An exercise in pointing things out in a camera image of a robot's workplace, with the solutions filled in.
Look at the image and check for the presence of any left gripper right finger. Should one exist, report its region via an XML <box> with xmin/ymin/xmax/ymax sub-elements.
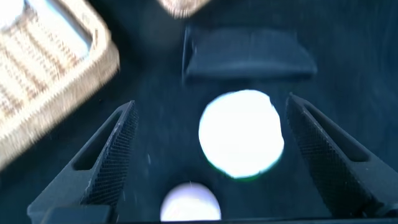
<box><xmin>285</xmin><ymin>92</ymin><xmax>398</xmax><ymax>218</ymax></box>

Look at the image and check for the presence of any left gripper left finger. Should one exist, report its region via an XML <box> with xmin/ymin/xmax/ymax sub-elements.
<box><xmin>26</xmin><ymin>100</ymin><xmax>139</xmax><ymax>220</ymax></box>

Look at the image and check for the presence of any black table cloth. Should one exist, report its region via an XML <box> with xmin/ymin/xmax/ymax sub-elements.
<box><xmin>0</xmin><ymin>0</ymin><xmax>398</xmax><ymax>224</ymax></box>

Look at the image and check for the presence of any pinkish grey ball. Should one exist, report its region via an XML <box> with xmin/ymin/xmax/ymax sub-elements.
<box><xmin>159</xmin><ymin>182</ymin><xmax>222</xmax><ymax>222</ymax></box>

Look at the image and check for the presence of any white round pad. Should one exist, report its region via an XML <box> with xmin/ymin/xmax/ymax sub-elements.
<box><xmin>198</xmin><ymin>89</ymin><xmax>285</xmax><ymax>180</ymax></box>

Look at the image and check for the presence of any black pouch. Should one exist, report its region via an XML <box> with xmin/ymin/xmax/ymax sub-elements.
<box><xmin>182</xmin><ymin>25</ymin><xmax>318</xmax><ymax>82</ymax></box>

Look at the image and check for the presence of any wicker basket with brown handles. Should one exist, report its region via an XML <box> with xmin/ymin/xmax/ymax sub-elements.
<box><xmin>157</xmin><ymin>0</ymin><xmax>212</xmax><ymax>19</ymax></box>
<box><xmin>0</xmin><ymin>0</ymin><xmax>121</xmax><ymax>170</ymax></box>

